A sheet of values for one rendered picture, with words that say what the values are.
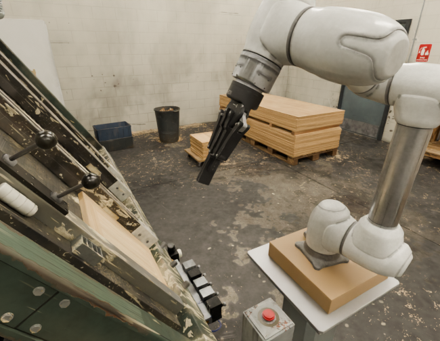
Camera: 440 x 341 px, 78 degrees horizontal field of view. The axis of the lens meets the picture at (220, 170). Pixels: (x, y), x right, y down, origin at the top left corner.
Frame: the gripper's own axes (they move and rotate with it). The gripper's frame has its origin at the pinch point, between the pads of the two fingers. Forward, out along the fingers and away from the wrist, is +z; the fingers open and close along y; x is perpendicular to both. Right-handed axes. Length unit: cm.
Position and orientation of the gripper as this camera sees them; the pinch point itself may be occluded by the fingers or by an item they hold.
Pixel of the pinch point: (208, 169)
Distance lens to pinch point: 62.7
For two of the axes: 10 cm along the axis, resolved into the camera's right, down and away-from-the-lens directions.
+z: -4.3, 8.7, 2.4
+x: 8.4, 2.9, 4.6
